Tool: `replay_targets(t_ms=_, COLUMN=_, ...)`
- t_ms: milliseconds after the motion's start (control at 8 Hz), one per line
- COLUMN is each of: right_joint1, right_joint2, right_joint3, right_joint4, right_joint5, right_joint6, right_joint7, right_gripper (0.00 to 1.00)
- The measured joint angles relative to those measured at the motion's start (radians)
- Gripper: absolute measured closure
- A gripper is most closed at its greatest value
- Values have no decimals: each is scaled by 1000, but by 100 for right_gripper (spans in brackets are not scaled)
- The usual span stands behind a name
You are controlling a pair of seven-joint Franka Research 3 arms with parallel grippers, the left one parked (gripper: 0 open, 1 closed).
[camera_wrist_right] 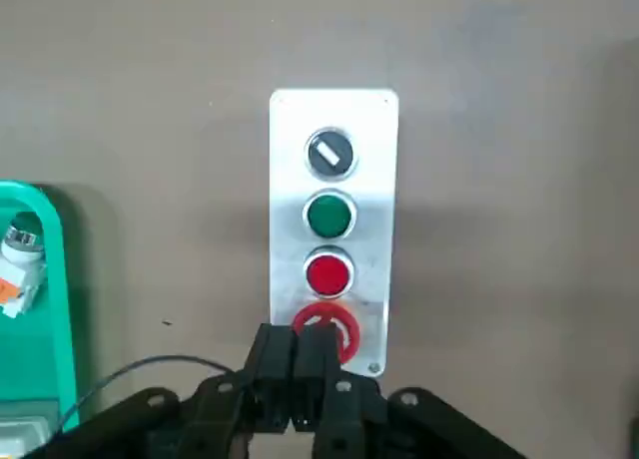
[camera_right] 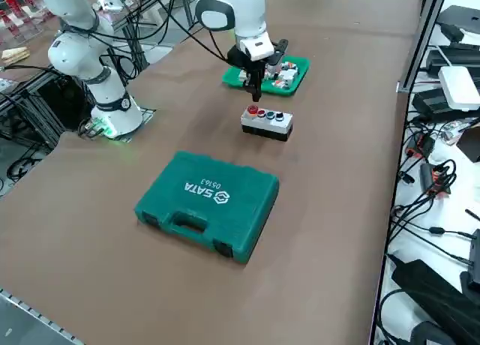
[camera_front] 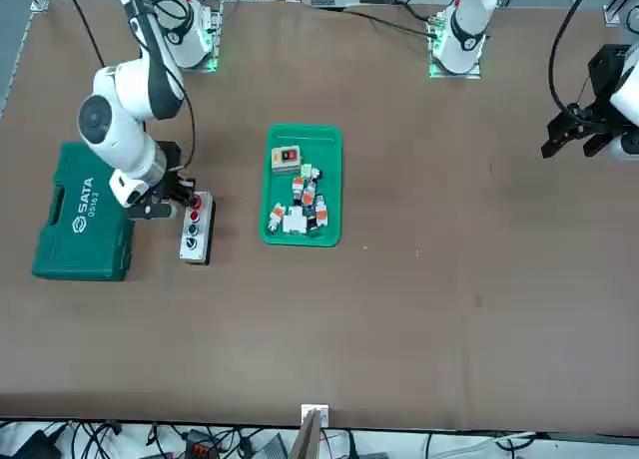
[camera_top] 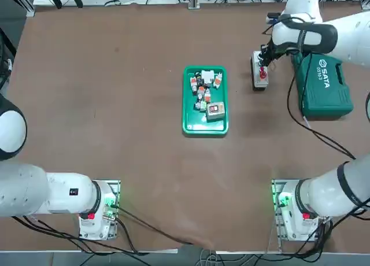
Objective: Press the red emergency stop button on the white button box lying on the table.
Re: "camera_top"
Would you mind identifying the long black arm cable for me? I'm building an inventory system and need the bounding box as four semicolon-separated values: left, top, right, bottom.
287;54;357;160

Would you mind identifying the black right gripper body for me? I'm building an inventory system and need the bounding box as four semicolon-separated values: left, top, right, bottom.
266;39;286;62

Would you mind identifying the white circuit breaker block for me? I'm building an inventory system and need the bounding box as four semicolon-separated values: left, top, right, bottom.
201;69;216;84

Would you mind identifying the white cable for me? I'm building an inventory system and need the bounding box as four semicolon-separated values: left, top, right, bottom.
198;246;221;266

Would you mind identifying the grey switch box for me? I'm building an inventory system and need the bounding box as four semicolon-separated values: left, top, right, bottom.
205;101;227;123

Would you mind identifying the aluminium profile rail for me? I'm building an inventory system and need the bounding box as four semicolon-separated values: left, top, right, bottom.
22;0;36;17

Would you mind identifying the green plastic tray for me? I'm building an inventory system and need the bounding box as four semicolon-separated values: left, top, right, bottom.
182;65;231;139

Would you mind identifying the small black device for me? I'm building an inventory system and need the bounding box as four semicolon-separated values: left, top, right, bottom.
267;12;282;26

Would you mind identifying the black base cable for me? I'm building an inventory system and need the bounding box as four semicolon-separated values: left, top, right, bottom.
317;201;370;251
10;215;148;254
114;205;194;246

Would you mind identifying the white four-button control box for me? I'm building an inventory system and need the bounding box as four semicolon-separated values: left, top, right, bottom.
250;50;271;91

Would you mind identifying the green SATA tool case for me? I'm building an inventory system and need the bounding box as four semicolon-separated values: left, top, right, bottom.
290;52;354;121

